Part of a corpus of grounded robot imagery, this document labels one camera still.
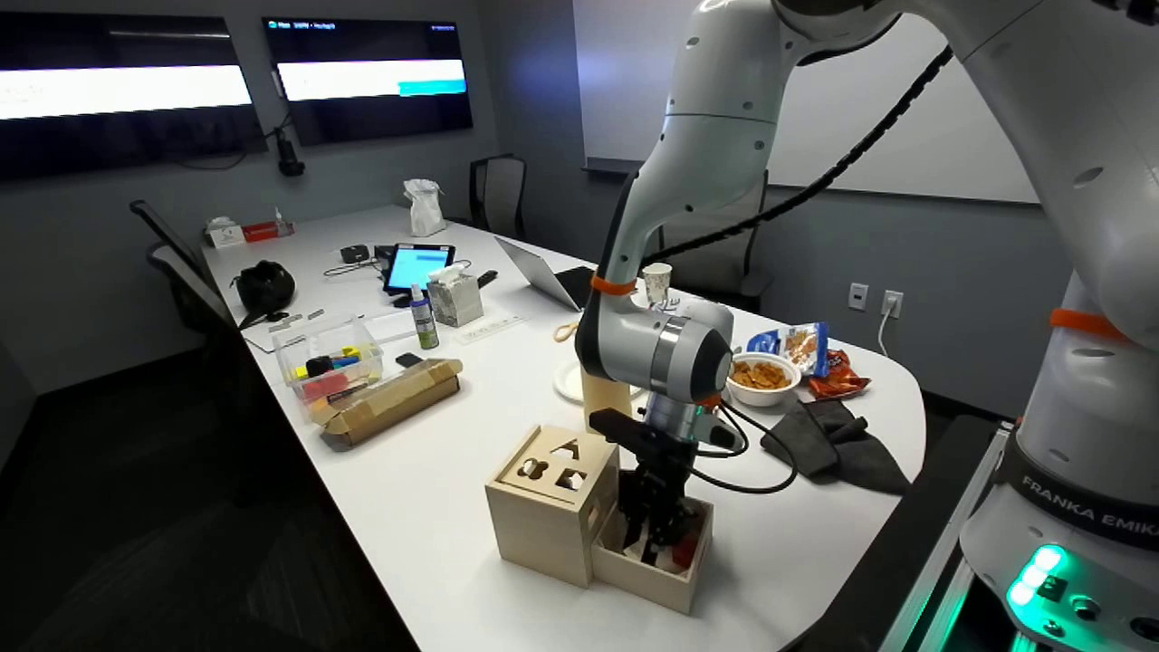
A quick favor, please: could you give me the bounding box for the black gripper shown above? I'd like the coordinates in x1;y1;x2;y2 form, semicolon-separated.
591;410;696;567

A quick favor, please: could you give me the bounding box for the small open wooden box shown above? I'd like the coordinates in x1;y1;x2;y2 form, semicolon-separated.
591;499;713;612

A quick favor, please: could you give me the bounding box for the wooden shape sorter box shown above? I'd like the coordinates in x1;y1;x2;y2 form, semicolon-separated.
485;429;619;587

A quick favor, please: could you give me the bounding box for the white tissue box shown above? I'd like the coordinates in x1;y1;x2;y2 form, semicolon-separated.
427;269;481;327

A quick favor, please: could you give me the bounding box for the red white box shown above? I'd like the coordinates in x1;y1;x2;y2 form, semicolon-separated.
206;216;292;250

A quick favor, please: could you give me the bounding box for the white round plate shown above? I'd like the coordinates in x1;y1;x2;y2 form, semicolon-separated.
556;362;583;405

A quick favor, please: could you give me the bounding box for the white bowl with pretzels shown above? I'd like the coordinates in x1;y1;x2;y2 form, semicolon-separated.
727;352;800;410

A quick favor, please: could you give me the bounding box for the dark grey cloth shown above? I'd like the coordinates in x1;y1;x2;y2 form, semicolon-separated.
762;400;908;496

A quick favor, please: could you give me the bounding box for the orange snack bag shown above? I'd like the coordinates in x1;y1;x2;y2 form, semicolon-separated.
803;352;871;400

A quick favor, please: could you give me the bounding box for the blue white snack bag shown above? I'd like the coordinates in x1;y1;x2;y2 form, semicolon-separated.
746;321;831;377

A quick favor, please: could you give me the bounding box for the small spray bottle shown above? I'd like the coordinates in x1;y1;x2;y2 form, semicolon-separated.
411;290;438;352

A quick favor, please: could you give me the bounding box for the blue screen tablet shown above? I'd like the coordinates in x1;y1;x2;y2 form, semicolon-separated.
385;243;456;292

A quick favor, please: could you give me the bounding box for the clear plastic bin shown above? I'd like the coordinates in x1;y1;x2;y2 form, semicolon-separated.
275;318;385;402

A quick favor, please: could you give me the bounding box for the far office chair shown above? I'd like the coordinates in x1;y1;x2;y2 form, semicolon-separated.
470;156;525;234

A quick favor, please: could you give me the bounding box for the grey office chair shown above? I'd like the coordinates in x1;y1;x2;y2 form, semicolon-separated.
131;198;237;343

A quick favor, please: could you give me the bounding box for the wall monitor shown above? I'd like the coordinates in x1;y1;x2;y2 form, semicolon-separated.
0;10;265;180
260;14;474;144

